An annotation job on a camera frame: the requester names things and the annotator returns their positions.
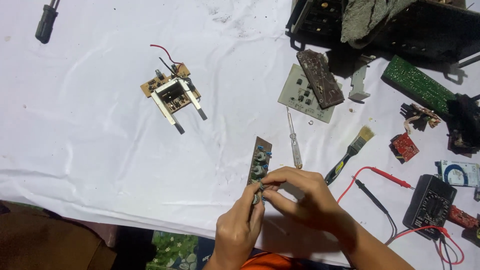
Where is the black multimeter probe with lead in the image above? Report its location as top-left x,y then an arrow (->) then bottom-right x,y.
351,176 -> 398,247

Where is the red board with components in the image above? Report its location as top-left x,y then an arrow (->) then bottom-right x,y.
448,205 -> 480,230

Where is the person's orange clothing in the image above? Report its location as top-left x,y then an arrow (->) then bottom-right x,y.
240,252 -> 302,270

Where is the long green circuit board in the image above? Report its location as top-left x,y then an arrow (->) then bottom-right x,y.
381,55 -> 459,115

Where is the black multimeter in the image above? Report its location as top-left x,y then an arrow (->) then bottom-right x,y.
403,174 -> 458,241

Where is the black handled paintbrush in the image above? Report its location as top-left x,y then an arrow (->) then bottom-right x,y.
324,125 -> 376,187

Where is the small red circuit board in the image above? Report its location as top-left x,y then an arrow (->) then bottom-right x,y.
389,132 -> 420,163

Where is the brown cushion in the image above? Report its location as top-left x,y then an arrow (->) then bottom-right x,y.
0,200 -> 118,270

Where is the circuit board with white bracket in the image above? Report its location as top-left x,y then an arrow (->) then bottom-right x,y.
140,44 -> 208,135

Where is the white and blue packet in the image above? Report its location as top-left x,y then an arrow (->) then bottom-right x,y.
434,160 -> 480,188

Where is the green floral cloth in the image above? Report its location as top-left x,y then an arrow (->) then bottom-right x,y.
145,230 -> 200,270

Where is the red looped wire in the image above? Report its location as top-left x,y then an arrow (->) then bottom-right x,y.
393,225 -> 465,266

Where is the person's right hand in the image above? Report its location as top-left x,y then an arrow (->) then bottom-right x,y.
261,166 -> 358,245

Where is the beige circuit board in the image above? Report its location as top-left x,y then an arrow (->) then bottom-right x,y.
277,63 -> 343,124

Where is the grey rag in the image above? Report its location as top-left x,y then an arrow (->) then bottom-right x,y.
340,0 -> 418,49

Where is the grey metal bracket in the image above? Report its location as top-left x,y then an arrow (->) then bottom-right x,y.
347,55 -> 377,102

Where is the small board with ribbon cable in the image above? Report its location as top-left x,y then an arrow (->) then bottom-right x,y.
400,103 -> 442,135

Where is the dark brown circuit board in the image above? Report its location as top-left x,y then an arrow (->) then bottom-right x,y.
296,49 -> 345,110

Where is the brown circuit board with knobs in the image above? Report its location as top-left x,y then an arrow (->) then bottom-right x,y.
246,136 -> 273,205

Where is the clear handled screwdriver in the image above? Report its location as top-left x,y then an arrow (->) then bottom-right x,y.
286,106 -> 303,170

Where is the white tablecloth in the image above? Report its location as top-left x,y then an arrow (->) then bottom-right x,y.
0,0 -> 480,268

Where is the person's left hand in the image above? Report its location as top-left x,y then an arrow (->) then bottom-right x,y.
215,182 -> 266,264

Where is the dark green tool handle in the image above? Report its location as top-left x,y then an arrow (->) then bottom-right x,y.
35,0 -> 61,45

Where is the red multimeter probe with lead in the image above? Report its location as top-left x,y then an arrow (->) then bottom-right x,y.
336,166 -> 415,205

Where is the black device chassis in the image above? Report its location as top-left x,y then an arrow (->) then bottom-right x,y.
285,0 -> 480,64

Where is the black dusty electronic part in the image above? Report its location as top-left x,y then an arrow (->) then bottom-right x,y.
446,93 -> 480,157

